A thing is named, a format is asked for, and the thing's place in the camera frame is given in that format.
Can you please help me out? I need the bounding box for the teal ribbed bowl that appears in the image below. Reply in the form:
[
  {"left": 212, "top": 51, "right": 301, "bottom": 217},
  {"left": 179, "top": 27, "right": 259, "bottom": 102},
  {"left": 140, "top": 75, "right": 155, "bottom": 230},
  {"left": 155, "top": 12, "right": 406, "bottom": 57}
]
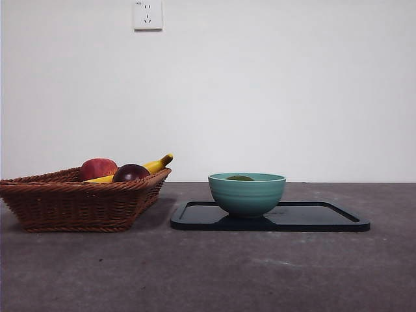
[{"left": 207, "top": 172, "right": 287, "bottom": 219}]

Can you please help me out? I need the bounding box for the yellow banana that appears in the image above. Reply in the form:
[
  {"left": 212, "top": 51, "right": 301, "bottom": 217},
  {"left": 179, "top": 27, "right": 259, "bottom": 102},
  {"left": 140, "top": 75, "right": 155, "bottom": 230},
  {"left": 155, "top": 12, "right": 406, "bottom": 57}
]
[{"left": 83, "top": 153, "right": 174, "bottom": 183}]

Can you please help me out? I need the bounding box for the white wall socket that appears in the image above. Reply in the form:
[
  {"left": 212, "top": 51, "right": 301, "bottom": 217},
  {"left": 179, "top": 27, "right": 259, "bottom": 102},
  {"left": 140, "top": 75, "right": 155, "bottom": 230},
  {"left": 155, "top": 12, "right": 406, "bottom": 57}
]
[{"left": 133, "top": 0, "right": 163, "bottom": 33}]

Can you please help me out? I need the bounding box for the black rectangular tray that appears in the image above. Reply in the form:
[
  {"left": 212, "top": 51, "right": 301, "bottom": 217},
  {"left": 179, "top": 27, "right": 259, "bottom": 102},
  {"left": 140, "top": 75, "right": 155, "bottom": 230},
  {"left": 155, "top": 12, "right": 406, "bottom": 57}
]
[{"left": 170, "top": 200, "right": 371, "bottom": 232}]

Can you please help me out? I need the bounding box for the brown wicker basket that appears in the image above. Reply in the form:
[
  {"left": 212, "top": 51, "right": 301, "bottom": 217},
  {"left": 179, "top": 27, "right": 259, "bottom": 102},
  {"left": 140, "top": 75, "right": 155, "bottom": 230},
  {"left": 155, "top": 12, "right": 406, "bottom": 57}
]
[{"left": 0, "top": 167, "right": 172, "bottom": 233}]

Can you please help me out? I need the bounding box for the dark red plum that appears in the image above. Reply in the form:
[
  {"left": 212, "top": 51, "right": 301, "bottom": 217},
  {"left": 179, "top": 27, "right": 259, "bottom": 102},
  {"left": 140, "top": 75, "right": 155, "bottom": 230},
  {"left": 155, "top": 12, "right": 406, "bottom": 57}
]
[{"left": 112, "top": 163, "right": 151, "bottom": 183}]

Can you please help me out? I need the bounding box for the red apple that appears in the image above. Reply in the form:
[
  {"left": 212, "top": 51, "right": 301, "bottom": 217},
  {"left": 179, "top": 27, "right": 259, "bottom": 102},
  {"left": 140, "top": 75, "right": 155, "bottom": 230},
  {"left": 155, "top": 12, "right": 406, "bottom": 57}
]
[{"left": 79, "top": 157, "right": 119, "bottom": 182}]

